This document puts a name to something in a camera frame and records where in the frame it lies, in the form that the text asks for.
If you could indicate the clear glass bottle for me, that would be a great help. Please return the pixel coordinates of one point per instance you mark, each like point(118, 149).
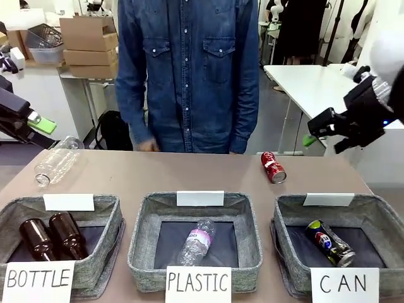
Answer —
point(57, 162)

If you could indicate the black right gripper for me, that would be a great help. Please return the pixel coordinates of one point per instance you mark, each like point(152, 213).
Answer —
point(366, 116)

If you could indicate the brown glass bottle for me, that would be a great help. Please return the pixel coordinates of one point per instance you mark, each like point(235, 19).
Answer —
point(67, 233)
point(34, 236)

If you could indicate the person's right hand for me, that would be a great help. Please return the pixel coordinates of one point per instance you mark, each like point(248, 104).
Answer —
point(146, 146)

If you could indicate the small upright cardboard box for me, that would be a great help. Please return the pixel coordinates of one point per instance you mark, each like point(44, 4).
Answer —
point(15, 39)

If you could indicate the red drink can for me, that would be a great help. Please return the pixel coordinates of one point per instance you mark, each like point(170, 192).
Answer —
point(273, 167)

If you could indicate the grey fabric basket bottle label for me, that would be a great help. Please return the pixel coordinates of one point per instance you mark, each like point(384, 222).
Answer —
point(110, 240)

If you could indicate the wooden shelf board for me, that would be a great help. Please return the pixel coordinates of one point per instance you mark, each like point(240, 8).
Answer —
point(47, 63)

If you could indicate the person in denim shirt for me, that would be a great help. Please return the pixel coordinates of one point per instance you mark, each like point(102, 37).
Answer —
point(189, 79)

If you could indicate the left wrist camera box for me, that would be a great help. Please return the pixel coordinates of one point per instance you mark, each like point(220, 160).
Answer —
point(17, 58)

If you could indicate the black backpack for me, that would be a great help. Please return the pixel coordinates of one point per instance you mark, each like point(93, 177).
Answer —
point(110, 129)

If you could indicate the white paper sign PLASTIC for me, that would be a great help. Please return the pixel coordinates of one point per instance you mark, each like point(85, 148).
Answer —
point(198, 284)

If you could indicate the white paper sign CAN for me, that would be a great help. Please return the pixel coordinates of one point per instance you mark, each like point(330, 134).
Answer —
point(344, 284)

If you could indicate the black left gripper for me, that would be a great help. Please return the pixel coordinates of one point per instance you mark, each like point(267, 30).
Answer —
point(12, 107)

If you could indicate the grey fabric basket can label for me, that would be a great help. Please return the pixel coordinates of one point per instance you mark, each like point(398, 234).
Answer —
point(281, 240)

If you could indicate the clear plastic bottle pink label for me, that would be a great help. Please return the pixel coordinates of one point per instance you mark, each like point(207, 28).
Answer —
point(197, 241)

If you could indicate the grey fabric basket plastic label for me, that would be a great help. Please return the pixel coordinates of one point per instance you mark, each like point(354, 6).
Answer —
point(142, 240)

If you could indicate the dark blue drink can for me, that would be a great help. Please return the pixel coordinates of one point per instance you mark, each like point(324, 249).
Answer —
point(328, 243)

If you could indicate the background person in black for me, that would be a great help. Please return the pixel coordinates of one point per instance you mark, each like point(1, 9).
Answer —
point(300, 31)

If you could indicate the black tripod stand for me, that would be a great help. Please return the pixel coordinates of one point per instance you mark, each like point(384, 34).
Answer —
point(334, 31)

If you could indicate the white foam block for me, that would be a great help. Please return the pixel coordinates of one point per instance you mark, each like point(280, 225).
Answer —
point(22, 17)

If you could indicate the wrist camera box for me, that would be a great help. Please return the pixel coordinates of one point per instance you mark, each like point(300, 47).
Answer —
point(355, 72)
point(17, 58)

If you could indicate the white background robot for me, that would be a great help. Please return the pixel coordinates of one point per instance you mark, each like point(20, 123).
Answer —
point(276, 11)

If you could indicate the white paper sign BOTTLE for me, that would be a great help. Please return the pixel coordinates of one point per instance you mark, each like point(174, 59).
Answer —
point(38, 281)

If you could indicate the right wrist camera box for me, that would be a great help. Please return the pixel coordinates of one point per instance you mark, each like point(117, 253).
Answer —
point(355, 72)

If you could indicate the person's left forearm denim sleeve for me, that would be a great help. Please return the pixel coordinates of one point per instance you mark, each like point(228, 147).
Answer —
point(244, 123)

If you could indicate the white background table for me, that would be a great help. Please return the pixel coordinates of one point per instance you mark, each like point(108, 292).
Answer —
point(309, 82)

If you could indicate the grey mesh plastic basket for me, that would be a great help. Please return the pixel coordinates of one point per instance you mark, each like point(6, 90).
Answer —
point(44, 36)

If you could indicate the person's right forearm denim sleeve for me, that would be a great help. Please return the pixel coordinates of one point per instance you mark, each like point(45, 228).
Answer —
point(129, 116)

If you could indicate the clear plastic bin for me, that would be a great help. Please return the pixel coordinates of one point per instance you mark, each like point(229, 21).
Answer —
point(47, 55)

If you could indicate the open cardboard box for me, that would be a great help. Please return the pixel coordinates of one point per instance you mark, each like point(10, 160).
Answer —
point(82, 26)

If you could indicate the closed cardboard box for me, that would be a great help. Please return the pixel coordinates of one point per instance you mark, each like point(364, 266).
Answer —
point(88, 57)
point(94, 71)
point(91, 42)

